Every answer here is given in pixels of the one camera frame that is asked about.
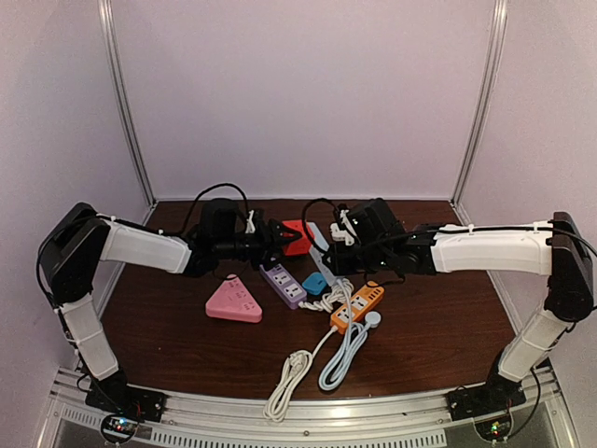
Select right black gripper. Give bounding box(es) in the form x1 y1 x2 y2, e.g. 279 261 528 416
325 241 393 276

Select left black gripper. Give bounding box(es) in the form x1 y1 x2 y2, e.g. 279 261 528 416
215 219 301 272

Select light blue power strip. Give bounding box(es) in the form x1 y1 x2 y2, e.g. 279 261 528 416
307 221 337 287

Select red cube socket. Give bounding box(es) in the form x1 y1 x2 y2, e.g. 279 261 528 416
283 219 312 257

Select blue square plug adapter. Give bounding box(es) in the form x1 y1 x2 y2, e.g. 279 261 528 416
302 272 327 296

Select purple power strip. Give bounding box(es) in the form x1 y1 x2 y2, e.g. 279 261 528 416
259 264 307 310

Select pink triangular socket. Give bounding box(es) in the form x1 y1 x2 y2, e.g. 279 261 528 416
205 276 262 324

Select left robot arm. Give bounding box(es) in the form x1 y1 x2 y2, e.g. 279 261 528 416
35 198 302 414

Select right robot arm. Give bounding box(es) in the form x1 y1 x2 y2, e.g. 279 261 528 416
308 212 596 413

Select orange power strip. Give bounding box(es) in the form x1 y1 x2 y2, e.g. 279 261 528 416
329 283 385 334

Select purple strip white cable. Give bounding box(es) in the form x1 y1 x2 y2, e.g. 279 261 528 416
298 277 355 315

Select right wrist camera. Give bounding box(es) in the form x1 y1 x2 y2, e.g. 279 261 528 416
330 198 405 246

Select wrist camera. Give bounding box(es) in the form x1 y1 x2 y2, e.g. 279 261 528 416
330 198 405 246
198 198 264 242

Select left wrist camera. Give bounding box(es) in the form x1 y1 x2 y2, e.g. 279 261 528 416
198 198 264 242

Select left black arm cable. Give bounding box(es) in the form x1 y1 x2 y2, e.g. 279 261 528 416
35 182 251 304

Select light blue coiled cable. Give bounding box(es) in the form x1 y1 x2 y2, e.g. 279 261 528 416
317 279 384 391

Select white coiled cable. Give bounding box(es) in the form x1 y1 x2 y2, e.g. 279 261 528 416
263 326 344 422

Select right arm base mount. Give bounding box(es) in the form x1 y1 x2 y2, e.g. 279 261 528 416
445 372 526 421

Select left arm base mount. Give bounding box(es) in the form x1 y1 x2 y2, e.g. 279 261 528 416
82 363 166 423

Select aluminium front rail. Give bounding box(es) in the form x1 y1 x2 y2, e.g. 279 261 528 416
34 367 580 447

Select right aluminium post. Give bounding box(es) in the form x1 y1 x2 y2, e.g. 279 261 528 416
451 0 509 209

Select aluminium post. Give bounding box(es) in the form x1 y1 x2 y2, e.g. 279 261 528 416
97 0 157 207
451 0 509 209

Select left aluminium post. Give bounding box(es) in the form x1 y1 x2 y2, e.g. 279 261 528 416
97 0 157 207

